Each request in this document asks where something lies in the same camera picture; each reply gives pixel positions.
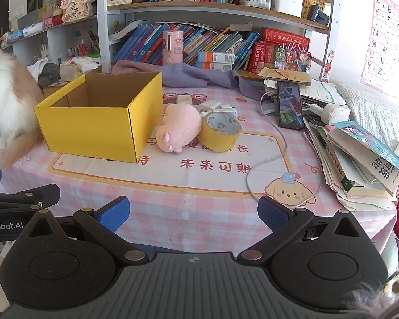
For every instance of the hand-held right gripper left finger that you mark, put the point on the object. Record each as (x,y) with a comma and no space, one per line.
(114,212)

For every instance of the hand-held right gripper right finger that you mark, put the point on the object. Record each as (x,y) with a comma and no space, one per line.
(271,211)

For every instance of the yellow cardboard box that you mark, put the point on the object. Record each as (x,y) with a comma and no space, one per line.
(86,129)

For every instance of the yellow tape roll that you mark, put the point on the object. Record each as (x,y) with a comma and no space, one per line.
(216,139)

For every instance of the pink plush toy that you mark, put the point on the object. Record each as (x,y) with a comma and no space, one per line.
(178,123)

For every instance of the pile of books and papers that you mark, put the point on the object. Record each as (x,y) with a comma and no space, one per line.
(339,179)

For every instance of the pink checked printed tablecloth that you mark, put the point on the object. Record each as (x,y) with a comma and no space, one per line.
(186,186)

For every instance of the orange and white cat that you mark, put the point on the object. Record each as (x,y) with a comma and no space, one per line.
(3,99)

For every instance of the black smartphone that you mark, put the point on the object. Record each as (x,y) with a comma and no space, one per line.
(289,106)

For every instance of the white spray bottle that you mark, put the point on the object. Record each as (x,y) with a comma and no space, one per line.
(226,111)

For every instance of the grey cloth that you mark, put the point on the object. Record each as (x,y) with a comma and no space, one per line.
(49,74)

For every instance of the white charger plug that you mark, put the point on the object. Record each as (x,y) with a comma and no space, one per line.
(332,113)

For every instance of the teal cover book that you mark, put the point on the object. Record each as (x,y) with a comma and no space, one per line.
(369,146)

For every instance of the white crumpled cloth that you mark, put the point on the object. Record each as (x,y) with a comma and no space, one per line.
(38,66)

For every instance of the grey fur trim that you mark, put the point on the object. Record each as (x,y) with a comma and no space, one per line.
(362,297)

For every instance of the brown paper envelope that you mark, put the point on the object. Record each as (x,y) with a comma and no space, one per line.
(286,74)

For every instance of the grey quilted bedding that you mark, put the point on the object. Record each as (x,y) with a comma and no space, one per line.
(369,106)

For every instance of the purple cloth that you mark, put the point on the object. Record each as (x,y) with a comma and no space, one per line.
(199,76)

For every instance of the red thick dictionary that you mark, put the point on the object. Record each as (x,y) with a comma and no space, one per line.
(256,58)
(270,55)

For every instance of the colourful toy figure pack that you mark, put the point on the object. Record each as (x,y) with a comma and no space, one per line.
(292,58)

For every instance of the orange blue white carton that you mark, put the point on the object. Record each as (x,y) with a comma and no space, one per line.
(216,56)
(214,66)

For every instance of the white side shelf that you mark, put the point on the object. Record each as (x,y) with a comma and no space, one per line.
(63,31)

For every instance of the row of leaning books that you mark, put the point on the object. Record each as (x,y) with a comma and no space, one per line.
(143,43)

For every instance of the red book box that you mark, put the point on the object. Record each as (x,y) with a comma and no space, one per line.
(286,38)

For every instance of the pink cylindrical device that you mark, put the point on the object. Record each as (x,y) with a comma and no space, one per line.
(173,48)

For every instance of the curved white booklet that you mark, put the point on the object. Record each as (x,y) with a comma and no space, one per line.
(126,31)

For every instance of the pink figurine decoration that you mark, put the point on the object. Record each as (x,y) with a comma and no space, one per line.
(76,5)

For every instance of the black small gadget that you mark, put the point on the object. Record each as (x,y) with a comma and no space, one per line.
(319,15)

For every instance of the white pen holder box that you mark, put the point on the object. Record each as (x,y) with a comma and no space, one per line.
(287,3)

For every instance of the white wooden bookshelf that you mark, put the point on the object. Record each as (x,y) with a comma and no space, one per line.
(202,8)

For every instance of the red cartoon wall sticker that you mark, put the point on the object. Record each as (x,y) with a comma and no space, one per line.
(328,68)

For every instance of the alphabet wall poster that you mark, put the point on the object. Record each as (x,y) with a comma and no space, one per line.
(385,40)

